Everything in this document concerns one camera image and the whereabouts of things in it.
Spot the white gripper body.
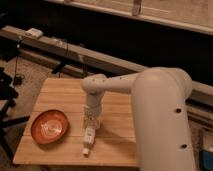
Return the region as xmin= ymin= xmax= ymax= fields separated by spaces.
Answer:
xmin=84 ymin=93 xmax=104 ymax=118

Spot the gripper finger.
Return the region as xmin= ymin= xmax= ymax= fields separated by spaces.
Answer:
xmin=95 ymin=117 xmax=101 ymax=128
xmin=84 ymin=117 xmax=91 ymax=128

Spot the white plastic bottle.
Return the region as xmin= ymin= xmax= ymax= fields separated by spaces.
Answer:
xmin=82 ymin=125 xmax=96 ymax=156

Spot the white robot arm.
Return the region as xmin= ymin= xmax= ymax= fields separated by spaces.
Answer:
xmin=81 ymin=67 xmax=196 ymax=171

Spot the orange ceramic bowl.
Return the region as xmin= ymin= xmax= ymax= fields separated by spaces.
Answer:
xmin=30 ymin=109 xmax=69 ymax=145

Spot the wooden table board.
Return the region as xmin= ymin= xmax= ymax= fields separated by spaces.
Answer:
xmin=13 ymin=78 xmax=138 ymax=167

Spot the long wooden beam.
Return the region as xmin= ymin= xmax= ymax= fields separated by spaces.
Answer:
xmin=0 ymin=25 xmax=213 ymax=108

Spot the black tripod stand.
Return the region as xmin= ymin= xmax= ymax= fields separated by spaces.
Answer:
xmin=0 ymin=67 xmax=29 ymax=162

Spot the small white box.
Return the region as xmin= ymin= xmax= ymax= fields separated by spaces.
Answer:
xmin=25 ymin=28 xmax=43 ymax=38

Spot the blue container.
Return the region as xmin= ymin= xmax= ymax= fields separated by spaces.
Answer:
xmin=199 ymin=147 xmax=213 ymax=171

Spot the wooden shelf ledge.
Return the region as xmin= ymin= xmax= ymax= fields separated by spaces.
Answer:
xmin=46 ymin=0 xmax=213 ymax=35

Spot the black hanging cable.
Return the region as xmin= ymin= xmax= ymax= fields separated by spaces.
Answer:
xmin=12 ymin=35 xmax=26 ymax=86

